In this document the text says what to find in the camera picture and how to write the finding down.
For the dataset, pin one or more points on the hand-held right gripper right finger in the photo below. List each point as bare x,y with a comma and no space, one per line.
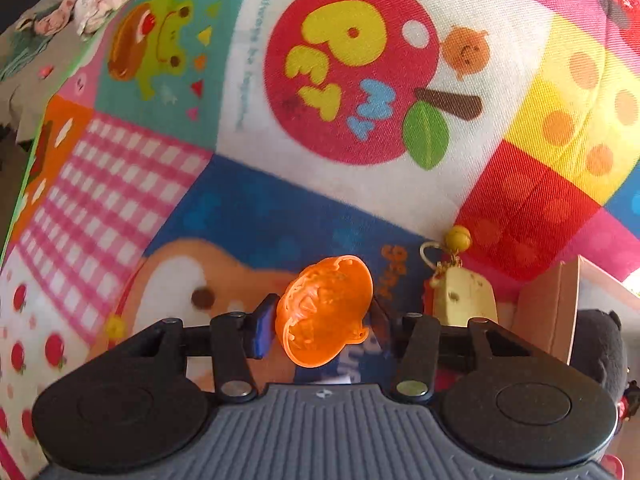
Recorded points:
382,321

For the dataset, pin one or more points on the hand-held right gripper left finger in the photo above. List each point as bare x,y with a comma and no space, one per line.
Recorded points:
262,327

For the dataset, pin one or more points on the orange plastic toy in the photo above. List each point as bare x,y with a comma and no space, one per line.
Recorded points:
320,310

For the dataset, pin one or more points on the pink cardboard box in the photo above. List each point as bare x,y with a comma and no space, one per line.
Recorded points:
560,305

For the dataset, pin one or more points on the black plush toy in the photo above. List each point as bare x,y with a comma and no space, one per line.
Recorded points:
600,345

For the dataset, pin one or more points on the colourful printed play mat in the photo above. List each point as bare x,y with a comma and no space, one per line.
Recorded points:
350,185

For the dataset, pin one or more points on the grey bedding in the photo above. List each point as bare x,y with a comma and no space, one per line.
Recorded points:
20,110

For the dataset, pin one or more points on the small pink item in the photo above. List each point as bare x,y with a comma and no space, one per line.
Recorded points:
46,71

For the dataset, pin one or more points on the pink patterned cloth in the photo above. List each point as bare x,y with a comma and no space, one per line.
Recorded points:
50,20

